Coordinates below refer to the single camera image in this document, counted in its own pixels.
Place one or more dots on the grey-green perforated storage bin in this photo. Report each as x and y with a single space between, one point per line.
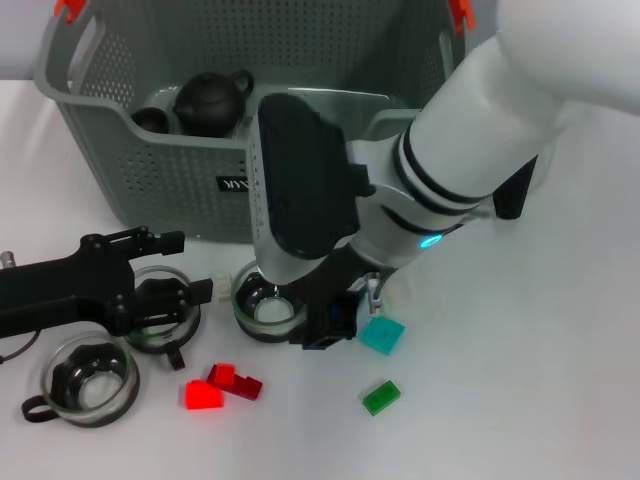
175 175

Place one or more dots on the black clay teapot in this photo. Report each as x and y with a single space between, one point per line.
210 105

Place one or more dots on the cyan toy brick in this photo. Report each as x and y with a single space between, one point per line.
382 336

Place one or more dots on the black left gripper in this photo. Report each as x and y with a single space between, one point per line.
65 295

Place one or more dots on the white toy brick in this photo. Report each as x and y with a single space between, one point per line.
224 292

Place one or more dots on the green toy brick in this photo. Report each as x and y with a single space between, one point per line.
381 397

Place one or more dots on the bright red sloped brick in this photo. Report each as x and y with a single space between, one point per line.
202 397

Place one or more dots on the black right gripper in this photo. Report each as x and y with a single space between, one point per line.
340 270

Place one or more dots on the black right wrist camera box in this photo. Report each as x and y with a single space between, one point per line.
320 330

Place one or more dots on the dark red toy brick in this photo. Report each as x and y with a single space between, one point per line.
245 390

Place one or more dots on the small black clay teacup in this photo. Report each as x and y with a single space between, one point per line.
150 120

